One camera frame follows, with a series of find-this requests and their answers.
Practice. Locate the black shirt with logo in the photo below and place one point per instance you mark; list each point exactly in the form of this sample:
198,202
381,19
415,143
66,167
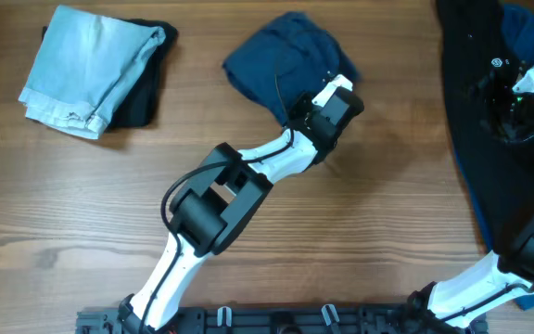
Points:
485,116

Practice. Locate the light blue folded jeans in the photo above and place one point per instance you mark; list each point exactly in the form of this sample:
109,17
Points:
86,69

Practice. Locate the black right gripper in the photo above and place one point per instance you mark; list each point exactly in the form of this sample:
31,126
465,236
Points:
499,109

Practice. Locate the black folded garment under jeans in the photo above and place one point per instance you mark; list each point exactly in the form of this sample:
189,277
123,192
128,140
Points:
142,93

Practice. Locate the dark blue denim shorts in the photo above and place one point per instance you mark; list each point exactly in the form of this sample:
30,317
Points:
284,59

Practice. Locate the blue garment at right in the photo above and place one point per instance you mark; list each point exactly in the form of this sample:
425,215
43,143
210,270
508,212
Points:
522,32

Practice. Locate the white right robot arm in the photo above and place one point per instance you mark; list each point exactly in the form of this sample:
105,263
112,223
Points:
507,271

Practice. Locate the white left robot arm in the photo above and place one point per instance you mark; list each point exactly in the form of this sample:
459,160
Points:
207,209

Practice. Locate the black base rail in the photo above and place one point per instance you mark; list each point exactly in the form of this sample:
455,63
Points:
366,319

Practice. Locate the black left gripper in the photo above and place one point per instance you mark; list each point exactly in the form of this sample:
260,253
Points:
298,111

